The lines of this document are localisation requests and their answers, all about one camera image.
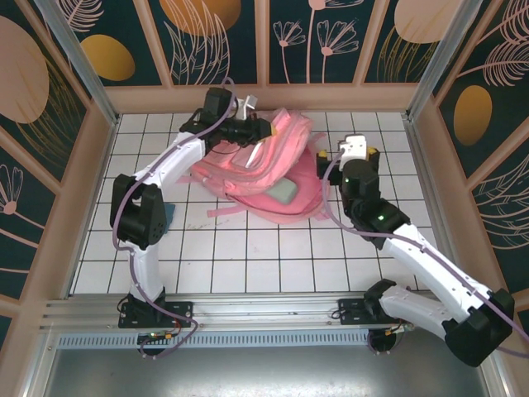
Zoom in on pink backpack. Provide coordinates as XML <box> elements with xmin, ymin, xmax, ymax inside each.
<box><xmin>176</xmin><ymin>107</ymin><xmax>331</xmax><ymax>227</ymax></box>

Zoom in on green pencil case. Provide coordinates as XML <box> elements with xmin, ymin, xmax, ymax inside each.
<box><xmin>264</xmin><ymin>178</ymin><xmax>298</xmax><ymax>204</ymax></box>

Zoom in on grey metal shelf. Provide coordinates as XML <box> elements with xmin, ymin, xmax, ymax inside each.
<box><xmin>24</xmin><ymin>326</ymin><xmax>512</xmax><ymax>397</ymax></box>

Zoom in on small green circuit board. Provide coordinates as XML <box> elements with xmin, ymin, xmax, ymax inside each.
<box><xmin>138</xmin><ymin>330</ymin><xmax>183</xmax><ymax>344</ymax></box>

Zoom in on aluminium side rail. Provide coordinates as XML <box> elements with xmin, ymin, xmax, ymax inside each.
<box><xmin>403</xmin><ymin>114</ymin><xmax>470</xmax><ymax>295</ymax></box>

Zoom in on aluminium corner post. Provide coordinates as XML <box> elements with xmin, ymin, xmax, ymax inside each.
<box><xmin>403</xmin><ymin>0</ymin><xmax>495</xmax><ymax>123</ymax></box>
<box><xmin>32</xmin><ymin>0</ymin><xmax>121</xmax><ymax>127</ymax></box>

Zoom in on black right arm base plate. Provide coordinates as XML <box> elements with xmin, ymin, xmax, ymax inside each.
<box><xmin>337</xmin><ymin>297</ymin><xmax>412</xmax><ymax>326</ymax></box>

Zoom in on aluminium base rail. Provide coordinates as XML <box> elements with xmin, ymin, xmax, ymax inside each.
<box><xmin>39</xmin><ymin>292</ymin><xmax>493</xmax><ymax>332</ymax></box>

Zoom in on slotted grey cable tray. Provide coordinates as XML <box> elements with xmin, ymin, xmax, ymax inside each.
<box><xmin>55</xmin><ymin>333</ymin><xmax>483</xmax><ymax>349</ymax></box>

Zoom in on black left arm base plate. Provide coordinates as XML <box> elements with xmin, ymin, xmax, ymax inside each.
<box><xmin>118</xmin><ymin>300</ymin><xmax>194</xmax><ymax>329</ymax></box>

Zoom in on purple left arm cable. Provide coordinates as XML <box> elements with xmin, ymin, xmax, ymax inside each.
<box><xmin>112</xmin><ymin>77</ymin><xmax>237</xmax><ymax>361</ymax></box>

